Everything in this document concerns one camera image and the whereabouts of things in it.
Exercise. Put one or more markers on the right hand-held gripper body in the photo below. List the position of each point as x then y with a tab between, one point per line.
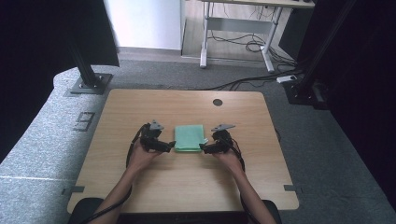
224	138

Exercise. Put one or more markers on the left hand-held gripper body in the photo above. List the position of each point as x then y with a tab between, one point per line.
150	138

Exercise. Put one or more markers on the green cloth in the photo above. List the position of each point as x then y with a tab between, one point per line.
189	138

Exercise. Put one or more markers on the person's left hand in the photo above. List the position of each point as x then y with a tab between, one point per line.
141	158

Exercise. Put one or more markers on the person's right hand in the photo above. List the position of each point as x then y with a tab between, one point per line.
230	161

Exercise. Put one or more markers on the black round table grommet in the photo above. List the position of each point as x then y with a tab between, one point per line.
217	102

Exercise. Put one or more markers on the black metal stand with base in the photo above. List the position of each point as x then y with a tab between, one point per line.
88	79

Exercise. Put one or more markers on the white power strip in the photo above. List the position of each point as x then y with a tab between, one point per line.
287	78

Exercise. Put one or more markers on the black curtain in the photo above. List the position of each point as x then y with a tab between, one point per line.
46	46
358	77

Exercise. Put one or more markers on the white desk frame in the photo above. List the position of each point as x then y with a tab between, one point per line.
236	28

